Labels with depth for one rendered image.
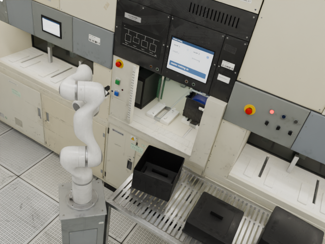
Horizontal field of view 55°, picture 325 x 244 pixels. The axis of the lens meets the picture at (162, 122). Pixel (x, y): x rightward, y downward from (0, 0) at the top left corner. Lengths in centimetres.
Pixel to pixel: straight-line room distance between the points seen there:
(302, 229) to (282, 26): 111
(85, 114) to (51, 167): 175
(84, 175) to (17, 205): 131
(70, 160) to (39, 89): 140
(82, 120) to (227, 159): 104
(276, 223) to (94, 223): 109
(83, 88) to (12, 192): 178
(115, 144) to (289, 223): 148
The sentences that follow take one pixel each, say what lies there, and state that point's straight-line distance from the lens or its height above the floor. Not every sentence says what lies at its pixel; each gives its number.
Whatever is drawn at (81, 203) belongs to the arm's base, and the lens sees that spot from 203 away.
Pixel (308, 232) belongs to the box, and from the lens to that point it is 200.
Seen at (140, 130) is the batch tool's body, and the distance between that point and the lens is 243.
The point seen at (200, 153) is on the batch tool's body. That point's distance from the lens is 218.
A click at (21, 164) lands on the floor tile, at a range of 341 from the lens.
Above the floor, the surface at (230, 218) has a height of 86.
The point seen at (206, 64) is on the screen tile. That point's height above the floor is 159.
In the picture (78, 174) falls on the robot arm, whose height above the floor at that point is 103.
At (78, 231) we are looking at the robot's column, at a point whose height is 61.
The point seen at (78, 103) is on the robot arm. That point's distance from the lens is 202.
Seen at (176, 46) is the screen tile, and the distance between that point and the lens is 197.
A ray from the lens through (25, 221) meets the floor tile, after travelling 296.
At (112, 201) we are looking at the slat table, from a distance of 207.
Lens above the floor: 239
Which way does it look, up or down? 37 degrees down
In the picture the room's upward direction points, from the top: 12 degrees clockwise
